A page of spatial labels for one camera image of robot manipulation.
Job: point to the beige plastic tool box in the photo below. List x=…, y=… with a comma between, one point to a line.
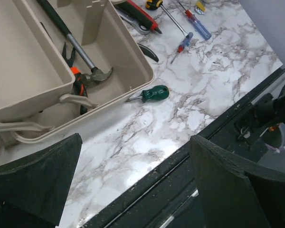
x=36, y=103

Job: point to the large black-handled claw hammer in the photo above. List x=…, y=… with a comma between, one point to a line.
x=96, y=75

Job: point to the silver ratchet wrench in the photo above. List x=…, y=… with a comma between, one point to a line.
x=133, y=22

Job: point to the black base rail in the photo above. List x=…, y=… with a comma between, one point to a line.
x=167, y=197

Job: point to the small yellow metal piece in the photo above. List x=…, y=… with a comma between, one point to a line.
x=200, y=7

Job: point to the orange black pliers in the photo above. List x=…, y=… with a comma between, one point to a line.
x=78, y=86

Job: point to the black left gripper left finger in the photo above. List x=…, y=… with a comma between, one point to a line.
x=34, y=188

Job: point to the red black utility tool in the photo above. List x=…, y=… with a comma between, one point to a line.
x=138, y=13

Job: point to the yellow black screwdriver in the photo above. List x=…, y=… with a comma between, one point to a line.
x=155, y=4

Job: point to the black pruning shears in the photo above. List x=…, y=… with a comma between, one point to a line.
x=148, y=52

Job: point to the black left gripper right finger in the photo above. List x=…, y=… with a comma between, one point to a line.
x=236, y=192

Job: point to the blue handled screwdriver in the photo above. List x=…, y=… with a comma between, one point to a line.
x=199, y=27

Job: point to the green stubby screwdriver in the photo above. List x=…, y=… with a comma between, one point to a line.
x=157, y=93

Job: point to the blue red tester screwdriver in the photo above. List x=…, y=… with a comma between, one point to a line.
x=185, y=43

